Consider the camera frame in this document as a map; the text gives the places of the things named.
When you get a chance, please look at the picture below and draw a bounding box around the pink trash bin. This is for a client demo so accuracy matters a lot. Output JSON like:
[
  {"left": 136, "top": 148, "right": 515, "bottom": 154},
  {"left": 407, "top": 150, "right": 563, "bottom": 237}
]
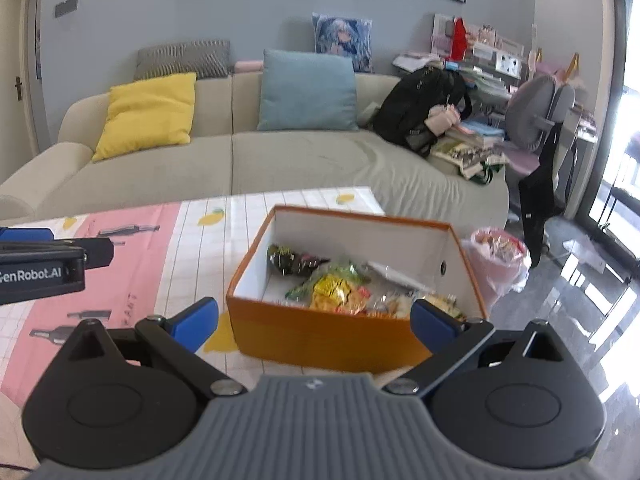
[{"left": 462, "top": 227, "right": 532, "bottom": 308}]

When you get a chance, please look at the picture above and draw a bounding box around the orange cardboard box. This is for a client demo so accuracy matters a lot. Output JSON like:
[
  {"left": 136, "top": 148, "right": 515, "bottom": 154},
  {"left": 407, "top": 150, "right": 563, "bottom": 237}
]
[{"left": 226, "top": 205, "right": 488, "bottom": 375}]

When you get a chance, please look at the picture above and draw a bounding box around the pink pouch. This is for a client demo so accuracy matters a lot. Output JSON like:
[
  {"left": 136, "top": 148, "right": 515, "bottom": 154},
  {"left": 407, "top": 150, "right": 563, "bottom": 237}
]
[{"left": 425, "top": 104, "right": 460, "bottom": 136}]

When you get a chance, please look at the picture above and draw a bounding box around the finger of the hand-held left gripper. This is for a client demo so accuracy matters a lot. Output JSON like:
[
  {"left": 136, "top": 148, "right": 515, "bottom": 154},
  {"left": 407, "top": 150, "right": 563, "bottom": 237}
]
[
  {"left": 0, "top": 237, "right": 115, "bottom": 270},
  {"left": 0, "top": 227, "right": 55, "bottom": 242}
]

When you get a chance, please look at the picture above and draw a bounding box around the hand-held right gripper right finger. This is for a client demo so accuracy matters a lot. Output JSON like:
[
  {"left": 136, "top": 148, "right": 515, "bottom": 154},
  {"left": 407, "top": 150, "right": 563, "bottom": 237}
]
[{"left": 382, "top": 300, "right": 569, "bottom": 396}]

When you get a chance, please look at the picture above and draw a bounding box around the white and green tote bag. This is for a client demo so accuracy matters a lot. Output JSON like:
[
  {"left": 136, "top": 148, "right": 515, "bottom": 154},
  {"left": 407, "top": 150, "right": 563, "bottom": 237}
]
[{"left": 430, "top": 140, "right": 510, "bottom": 186}]

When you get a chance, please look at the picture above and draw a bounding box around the cluttered desk shelf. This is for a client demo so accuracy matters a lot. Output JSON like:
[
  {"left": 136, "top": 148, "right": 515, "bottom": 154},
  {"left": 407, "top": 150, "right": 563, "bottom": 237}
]
[{"left": 392, "top": 12, "right": 598, "bottom": 141}]

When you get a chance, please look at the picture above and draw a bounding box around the beige sofa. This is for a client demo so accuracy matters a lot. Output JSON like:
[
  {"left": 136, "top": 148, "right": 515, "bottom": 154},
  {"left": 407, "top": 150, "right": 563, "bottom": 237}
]
[{"left": 0, "top": 72, "right": 510, "bottom": 226}]

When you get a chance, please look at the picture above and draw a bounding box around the black garment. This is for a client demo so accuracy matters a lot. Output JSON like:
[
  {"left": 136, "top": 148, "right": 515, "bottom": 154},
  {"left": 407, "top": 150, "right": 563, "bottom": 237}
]
[{"left": 517, "top": 122, "right": 578, "bottom": 268}]

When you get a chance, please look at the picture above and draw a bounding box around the grey desk chair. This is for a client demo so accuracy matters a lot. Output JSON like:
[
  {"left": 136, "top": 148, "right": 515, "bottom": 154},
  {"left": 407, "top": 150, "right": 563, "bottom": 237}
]
[{"left": 502, "top": 74, "right": 581, "bottom": 221}]

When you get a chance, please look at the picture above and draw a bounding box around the yellow-green chip packet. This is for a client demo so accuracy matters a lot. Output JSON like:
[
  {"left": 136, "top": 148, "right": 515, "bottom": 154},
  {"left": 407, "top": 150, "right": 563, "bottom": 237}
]
[{"left": 425, "top": 294, "right": 468, "bottom": 322}]

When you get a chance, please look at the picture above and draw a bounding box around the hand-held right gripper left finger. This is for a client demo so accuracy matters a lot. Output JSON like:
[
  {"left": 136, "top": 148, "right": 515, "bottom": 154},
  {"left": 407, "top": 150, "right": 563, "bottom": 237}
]
[{"left": 65, "top": 296, "right": 248, "bottom": 396}]

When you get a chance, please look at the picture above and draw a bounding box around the printed figure cushion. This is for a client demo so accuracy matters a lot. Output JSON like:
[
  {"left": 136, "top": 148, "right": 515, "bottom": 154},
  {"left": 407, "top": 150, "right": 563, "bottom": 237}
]
[{"left": 312, "top": 12, "right": 374, "bottom": 73}]

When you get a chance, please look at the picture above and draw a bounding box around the red bag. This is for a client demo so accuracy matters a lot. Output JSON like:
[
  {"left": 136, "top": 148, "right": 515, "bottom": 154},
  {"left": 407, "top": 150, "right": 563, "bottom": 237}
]
[{"left": 450, "top": 17, "right": 468, "bottom": 61}]

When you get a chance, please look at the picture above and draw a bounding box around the light blue cushion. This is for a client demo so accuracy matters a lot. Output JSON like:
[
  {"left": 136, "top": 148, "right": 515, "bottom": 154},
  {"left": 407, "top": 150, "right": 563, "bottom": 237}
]
[{"left": 257, "top": 49, "right": 359, "bottom": 132}]

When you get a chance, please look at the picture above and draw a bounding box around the yellow cushion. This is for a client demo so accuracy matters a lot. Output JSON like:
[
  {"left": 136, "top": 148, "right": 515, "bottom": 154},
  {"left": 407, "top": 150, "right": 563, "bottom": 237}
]
[{"left": 91, "top": 72, "right": 197, "bottom": 162}]

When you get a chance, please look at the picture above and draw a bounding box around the grey cushion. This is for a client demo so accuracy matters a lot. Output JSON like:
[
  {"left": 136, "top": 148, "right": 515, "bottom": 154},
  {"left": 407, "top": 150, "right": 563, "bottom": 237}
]
[{"left": 134, "top": 40, "right": 232, "bottom": 81}]

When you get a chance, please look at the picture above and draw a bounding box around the black backpack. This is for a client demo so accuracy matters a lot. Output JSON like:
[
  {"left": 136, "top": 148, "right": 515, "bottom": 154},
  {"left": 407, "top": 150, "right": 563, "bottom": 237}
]
[{"left": 372, "top": 66, "right": 472, "bottom": 157}]

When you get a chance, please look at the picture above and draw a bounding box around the light green snack packet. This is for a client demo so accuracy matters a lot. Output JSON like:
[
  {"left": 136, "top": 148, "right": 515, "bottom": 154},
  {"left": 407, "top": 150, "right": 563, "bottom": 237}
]
[{"left": 285, "top": 259, "right": 373, "bottom": 306}]

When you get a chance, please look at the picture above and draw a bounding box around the dark green snack packet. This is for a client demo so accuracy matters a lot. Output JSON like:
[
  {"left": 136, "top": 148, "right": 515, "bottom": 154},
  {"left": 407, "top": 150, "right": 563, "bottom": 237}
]
[{"left": 267, "top": 244, "right": 331, "bottom": 277}]

